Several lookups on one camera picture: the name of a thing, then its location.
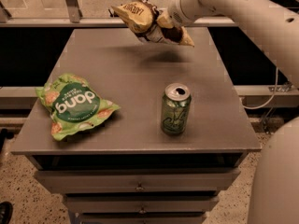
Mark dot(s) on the green soda can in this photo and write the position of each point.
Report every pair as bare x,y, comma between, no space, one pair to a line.
176,104

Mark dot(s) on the brown chip bag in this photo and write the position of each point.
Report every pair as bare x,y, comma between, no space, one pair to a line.
140,17

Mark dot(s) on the grey drawer cabinet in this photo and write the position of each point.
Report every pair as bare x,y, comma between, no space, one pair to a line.
128,170

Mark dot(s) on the green dang chip bag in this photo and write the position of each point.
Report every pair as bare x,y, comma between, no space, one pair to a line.
73,105

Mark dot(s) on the metal window frame rail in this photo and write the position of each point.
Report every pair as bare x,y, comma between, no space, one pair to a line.
63,13

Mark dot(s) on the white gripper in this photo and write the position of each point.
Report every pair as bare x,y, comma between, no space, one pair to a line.
175,13

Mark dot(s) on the black shoe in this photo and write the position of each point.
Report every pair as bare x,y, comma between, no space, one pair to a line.
6,210

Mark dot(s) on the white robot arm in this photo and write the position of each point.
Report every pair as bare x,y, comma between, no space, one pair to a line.
274,30

